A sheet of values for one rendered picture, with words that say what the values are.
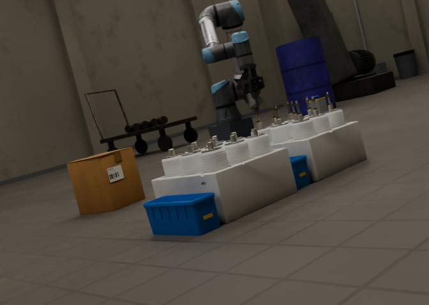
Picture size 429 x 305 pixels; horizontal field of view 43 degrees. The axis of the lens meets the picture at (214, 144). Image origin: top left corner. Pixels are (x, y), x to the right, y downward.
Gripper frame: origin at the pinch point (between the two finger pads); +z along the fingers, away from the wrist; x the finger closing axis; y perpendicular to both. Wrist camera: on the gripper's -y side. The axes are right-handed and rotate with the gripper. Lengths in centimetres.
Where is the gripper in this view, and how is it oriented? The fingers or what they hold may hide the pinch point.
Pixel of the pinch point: (255, 109)
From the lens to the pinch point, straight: 248.7
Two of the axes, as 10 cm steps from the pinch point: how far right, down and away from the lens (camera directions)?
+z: 2.4, 9.7, 0.6
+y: 4.5, -0.5, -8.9
